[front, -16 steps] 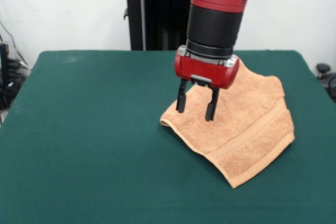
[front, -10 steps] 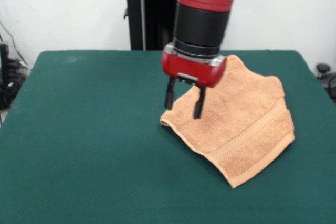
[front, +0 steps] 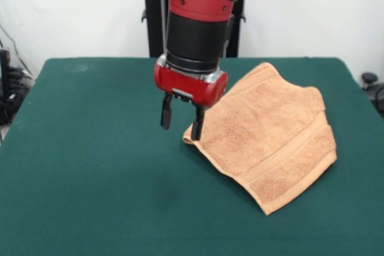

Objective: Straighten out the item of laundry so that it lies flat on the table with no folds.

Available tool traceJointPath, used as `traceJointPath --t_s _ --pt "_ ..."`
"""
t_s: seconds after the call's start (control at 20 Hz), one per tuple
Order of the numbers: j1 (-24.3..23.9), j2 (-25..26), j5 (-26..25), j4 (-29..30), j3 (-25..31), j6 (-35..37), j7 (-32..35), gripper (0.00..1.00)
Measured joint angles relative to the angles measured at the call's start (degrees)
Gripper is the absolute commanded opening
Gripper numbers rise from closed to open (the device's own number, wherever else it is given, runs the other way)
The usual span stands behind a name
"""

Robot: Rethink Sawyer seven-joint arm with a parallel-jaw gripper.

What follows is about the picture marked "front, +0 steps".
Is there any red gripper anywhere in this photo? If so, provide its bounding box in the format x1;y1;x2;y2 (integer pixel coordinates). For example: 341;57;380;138
153;53;229;141

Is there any tan terry towel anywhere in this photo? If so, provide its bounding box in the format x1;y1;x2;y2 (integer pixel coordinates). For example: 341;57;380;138
182;62;337;216

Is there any dark green table cloth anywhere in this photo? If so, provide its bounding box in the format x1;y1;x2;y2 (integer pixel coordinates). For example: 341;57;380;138
0;56;384;256

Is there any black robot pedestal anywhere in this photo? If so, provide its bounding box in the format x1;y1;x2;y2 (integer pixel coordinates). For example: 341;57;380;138
131;0;260;58

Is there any grey wall cable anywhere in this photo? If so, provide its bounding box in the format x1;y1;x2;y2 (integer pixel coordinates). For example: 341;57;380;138
0;23;32;77

